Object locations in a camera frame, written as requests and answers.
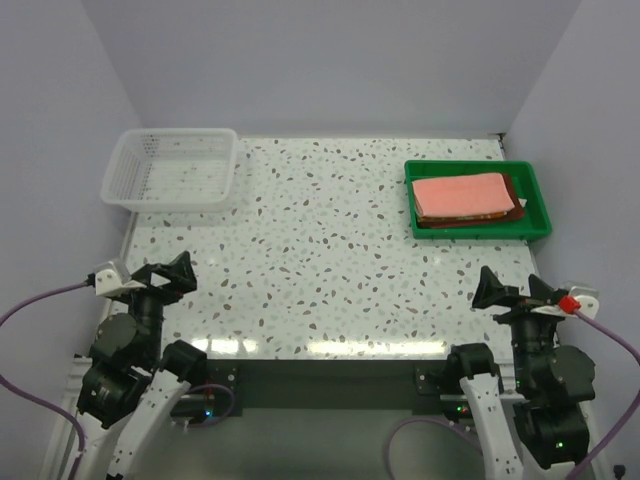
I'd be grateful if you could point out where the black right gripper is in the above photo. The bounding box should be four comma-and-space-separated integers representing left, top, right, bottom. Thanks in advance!
473, 264, 569, 390

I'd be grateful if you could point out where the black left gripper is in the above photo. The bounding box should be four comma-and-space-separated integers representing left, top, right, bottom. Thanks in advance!
116, 249, 195, 363

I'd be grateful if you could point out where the brown towel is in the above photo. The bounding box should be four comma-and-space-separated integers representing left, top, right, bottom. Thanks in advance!
411, 173, 526, 229

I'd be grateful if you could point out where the peach pink towel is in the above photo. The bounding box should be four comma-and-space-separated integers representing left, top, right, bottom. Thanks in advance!
411, 173, 516, 218

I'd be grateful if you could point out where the orange patterned cream towel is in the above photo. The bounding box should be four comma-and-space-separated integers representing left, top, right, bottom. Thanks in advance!
417, 211, 509, 223

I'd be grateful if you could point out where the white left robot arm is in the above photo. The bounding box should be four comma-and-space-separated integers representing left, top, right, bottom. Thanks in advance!
69, 251, 208, 479

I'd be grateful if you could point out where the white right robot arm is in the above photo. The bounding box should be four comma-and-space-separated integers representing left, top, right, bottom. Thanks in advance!
442, 266, 595, 479

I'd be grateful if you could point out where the green plastic tray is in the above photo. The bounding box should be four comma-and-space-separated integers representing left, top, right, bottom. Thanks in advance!
404, 160, 552, 241

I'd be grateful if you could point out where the white plastic laundry basket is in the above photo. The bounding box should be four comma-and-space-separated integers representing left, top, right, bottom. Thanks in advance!
100, 128, 239, 213

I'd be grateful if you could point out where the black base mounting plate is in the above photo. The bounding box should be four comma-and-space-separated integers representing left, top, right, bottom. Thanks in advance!
207, 359, 464, 415

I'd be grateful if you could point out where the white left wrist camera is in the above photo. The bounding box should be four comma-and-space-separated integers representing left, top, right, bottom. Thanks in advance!
89, 258, 145, 298

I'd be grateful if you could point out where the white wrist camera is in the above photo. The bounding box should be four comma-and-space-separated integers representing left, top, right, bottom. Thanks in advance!
89, 258, 145, 298
532, 284, 600, 320

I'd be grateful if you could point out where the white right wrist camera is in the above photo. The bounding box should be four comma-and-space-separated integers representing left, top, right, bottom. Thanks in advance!
532, 284, 600, 320

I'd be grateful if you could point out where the aluminium rail frame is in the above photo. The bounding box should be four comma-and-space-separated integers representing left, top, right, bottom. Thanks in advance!
52, 356, 591, 479

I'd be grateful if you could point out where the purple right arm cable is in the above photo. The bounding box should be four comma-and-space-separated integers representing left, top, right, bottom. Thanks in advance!
387, 309, 640, 480

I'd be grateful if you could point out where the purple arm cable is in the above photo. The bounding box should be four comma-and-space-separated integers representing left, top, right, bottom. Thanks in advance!
387, 309, 640, 480
0, 280, 236, 480

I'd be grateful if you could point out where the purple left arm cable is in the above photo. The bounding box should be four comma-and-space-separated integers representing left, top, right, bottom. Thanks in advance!
0, 280, 236, 480

